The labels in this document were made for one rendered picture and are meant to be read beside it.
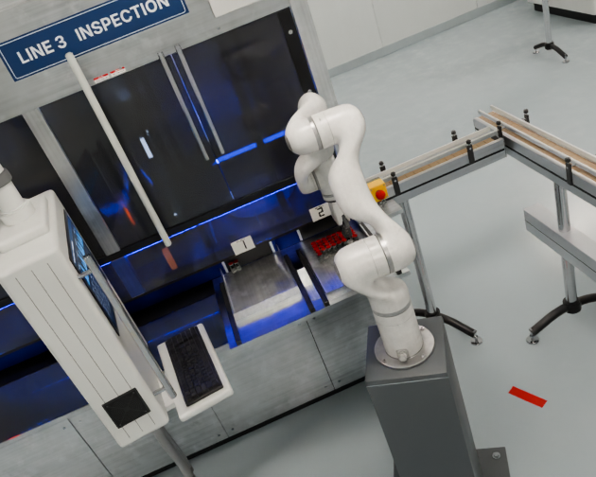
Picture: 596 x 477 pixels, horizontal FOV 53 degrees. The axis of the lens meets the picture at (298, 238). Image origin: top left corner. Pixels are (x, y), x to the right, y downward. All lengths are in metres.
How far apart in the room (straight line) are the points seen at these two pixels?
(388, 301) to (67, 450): 1.74
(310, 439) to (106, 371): 1.27
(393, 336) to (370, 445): 1.08
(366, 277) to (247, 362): 1.19
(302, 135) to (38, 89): 0.92
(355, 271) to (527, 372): 1.49
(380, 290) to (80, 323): 0.88
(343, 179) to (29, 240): 0.92
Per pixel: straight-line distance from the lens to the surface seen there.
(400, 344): 1.86
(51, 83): 2.17
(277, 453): 2.98
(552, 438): 2.76
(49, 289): 1.83
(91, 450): 2.99
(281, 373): 2.83
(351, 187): 1.68
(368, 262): 1.66
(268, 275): 2.43
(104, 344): 1.94
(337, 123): 1.70
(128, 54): 2.14
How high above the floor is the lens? 2.21
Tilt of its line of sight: 31 degrees down
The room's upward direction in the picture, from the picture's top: 21 degrees counter-clockwise
